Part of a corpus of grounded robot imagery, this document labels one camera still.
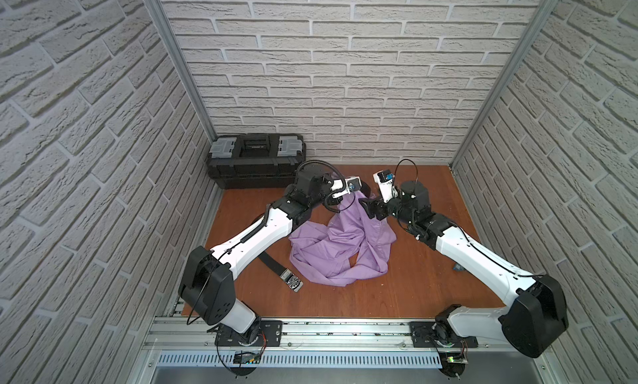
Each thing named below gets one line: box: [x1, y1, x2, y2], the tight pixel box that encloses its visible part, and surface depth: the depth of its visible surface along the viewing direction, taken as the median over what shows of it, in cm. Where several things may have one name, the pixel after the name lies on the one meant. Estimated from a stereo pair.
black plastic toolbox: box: [206, 132, 307, 190], surface depth 102 cm
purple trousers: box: [288, 191, 398, 288], surface depth 89 cm
